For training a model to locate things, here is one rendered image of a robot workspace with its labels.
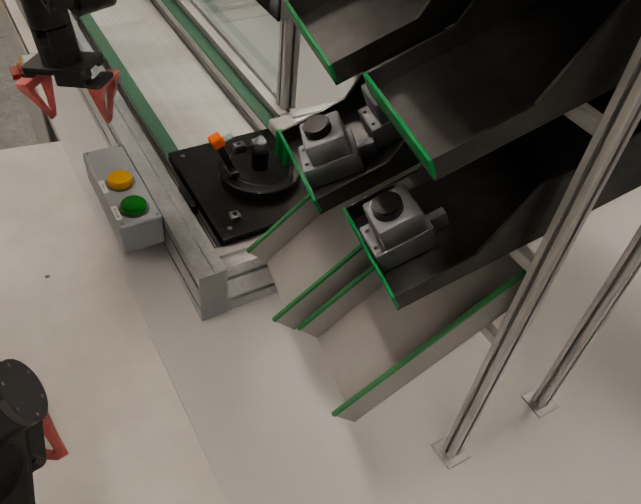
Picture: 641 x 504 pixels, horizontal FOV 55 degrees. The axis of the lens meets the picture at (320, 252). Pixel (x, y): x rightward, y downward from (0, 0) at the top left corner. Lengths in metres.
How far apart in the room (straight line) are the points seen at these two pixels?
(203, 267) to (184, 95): 0.54
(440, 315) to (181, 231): 0.45
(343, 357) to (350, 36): 0.38
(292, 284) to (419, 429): 0.27
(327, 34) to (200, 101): 0.74
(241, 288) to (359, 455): 0.31
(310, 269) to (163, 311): 0.28
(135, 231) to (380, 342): 0.46
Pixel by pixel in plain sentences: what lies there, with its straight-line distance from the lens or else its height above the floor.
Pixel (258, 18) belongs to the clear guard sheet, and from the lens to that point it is 1.31.
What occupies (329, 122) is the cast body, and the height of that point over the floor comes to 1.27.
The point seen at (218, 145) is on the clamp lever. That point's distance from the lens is 0.99.
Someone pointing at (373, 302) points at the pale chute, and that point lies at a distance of 0.78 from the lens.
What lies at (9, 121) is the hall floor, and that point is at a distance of 3.07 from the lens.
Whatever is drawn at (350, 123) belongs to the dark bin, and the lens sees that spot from 0.76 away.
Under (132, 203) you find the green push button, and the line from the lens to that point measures 1.03.
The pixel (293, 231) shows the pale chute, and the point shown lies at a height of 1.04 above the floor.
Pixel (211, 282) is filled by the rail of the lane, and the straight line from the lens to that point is 0.94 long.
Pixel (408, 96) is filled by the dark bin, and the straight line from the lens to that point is 0.56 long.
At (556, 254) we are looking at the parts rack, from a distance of 0.60.
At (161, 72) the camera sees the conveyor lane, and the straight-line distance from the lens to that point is 1.47.
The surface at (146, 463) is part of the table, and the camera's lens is 0.88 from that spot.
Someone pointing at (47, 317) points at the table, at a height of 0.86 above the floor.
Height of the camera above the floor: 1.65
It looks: 45 degrees down
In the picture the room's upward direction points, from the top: 7 degrees clockwise
